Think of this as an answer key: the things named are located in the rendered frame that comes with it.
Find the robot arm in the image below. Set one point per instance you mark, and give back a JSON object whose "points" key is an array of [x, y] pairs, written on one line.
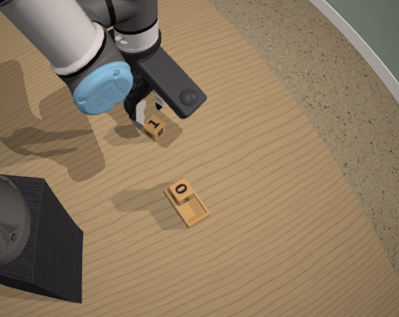
{"points": [[83, 55]]}

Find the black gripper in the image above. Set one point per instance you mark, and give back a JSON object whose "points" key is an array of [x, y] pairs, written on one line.
{"points": [[134, 103]]}

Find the tan wooden cube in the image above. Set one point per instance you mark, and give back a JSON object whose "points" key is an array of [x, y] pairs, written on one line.
{"points": [[154, 127], [181, 191]]}

